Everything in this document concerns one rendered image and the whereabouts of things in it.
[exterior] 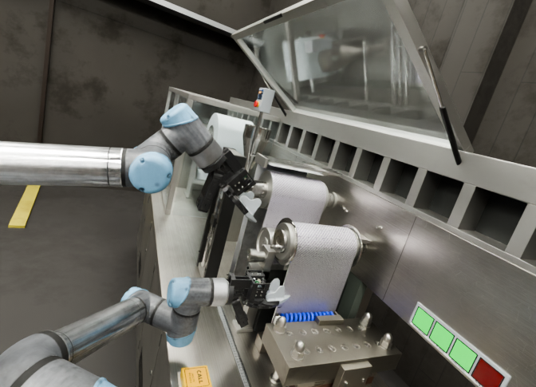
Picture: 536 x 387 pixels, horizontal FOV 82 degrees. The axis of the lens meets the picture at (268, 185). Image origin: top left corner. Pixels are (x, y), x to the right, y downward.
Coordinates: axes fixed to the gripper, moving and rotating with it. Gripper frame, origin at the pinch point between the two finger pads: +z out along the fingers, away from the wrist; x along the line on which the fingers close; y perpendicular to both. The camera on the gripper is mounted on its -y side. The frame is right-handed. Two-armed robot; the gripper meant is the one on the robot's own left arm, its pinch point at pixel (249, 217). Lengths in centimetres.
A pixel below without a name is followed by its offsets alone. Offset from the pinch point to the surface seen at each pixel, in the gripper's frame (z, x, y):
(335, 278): 36.2, -4.9, 8.9
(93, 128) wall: -26, 384, -88
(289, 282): 24.1, -4.9, -3.3
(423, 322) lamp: 44, -29, 19
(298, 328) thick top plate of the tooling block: 34.1, -11.5, -9.6
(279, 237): 13.8, 2.0, 3.3
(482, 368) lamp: 44, -45, 20
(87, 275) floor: 48, 172, -132
